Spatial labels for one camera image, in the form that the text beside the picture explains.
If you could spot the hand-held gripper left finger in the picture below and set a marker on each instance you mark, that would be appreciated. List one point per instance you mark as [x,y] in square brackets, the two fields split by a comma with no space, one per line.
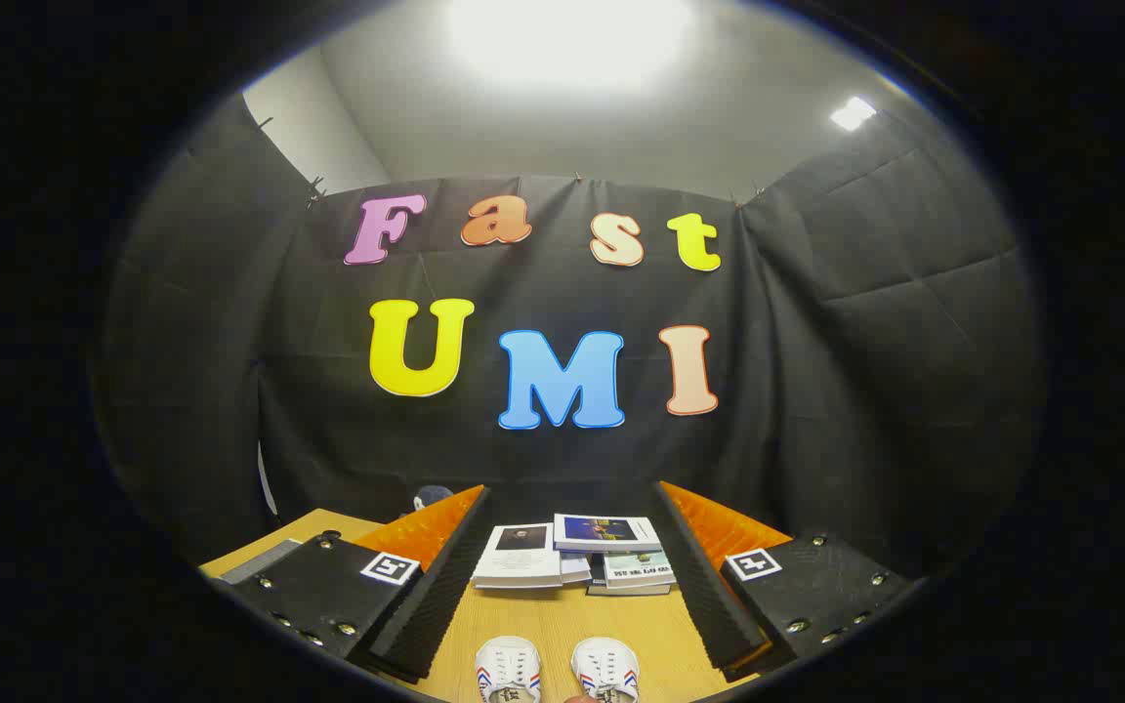
[445,576]

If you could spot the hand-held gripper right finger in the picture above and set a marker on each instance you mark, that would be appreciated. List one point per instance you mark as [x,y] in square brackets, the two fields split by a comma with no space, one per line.
[704,586]

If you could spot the white shoe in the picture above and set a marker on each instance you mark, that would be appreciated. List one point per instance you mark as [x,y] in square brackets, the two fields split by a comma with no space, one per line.
[507,669]
[606,669]

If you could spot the book with pale green cover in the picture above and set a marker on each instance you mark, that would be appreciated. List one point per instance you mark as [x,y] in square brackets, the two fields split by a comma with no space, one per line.
[639,568]

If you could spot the white book with portrait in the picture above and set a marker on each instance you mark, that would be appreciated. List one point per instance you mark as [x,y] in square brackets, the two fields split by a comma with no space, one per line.
[519,557]

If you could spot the dark hardcover book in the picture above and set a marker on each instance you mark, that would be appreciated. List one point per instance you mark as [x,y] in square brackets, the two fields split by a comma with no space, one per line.
[626,590]

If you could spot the penguin plush toy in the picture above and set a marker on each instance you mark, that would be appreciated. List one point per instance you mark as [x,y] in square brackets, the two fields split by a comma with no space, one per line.
[433,496]

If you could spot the book with blue cover picture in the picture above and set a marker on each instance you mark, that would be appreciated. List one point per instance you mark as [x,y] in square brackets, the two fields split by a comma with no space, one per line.
[606,532]

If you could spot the thin white book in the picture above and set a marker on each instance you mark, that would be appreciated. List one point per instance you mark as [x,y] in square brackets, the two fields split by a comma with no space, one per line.
[575,568]

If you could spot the black backdrop cloth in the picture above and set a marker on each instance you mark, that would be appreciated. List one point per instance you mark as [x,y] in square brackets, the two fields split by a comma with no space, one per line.
[816,391]

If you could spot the small ceiling light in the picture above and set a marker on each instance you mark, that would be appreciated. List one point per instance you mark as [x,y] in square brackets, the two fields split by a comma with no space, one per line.
[853,113]

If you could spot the large ceiling light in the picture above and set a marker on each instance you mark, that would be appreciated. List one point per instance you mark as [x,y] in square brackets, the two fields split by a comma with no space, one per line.
[572,39]

